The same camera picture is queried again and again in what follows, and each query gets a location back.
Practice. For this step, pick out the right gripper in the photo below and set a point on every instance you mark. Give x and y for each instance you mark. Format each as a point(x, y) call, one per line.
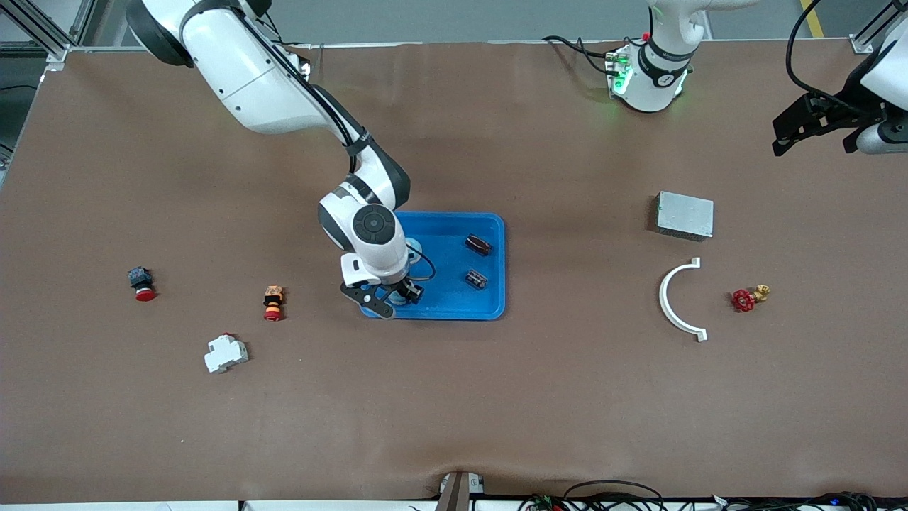
point(407, 288)

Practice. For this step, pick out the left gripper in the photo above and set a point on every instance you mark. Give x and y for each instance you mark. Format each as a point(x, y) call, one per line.
point(835, 113)

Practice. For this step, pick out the blue call bell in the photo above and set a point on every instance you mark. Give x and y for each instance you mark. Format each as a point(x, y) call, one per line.
point(399, 298)
point(415, 248)

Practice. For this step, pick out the black printed electrolytic capacitor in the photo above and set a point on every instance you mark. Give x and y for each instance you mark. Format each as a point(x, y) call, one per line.
point(476, 279)

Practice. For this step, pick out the brown electrolytic capacitor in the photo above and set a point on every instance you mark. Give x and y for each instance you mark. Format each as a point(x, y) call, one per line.
point(478, 245)

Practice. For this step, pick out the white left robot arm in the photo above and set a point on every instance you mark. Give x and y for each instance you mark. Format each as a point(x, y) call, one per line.
point(656, 78)

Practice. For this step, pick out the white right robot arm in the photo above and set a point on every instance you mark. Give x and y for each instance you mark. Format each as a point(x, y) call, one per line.
point(248, 78)

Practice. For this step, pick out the blue plastic tray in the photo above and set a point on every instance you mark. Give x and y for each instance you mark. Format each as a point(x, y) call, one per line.
point(454, 284)

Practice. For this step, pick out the orange emergency stop button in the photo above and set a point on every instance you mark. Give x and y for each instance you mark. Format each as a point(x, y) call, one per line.
point(273, 298)

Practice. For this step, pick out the brown table cover mat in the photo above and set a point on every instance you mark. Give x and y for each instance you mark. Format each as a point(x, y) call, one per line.
point(454, 397)

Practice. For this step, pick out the silver metal box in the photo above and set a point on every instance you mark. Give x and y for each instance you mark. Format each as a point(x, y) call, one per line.
point(684, 215)

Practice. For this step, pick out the white circuit breaker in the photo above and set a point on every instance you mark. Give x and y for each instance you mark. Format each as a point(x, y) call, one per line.
point(225, 353)

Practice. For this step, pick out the metal table clamp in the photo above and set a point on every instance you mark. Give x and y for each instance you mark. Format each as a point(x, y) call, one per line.
point(457, 493)

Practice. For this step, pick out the red mushroom push button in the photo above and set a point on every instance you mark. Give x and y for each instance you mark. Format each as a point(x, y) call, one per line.
point(142, 280)

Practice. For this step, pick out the aluminium frame profile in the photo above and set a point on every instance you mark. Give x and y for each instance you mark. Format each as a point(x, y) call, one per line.
point(876, 21)
point(32, 25)

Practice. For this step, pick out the white curved bracket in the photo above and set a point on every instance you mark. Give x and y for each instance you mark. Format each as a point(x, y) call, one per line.
point(662, 298)

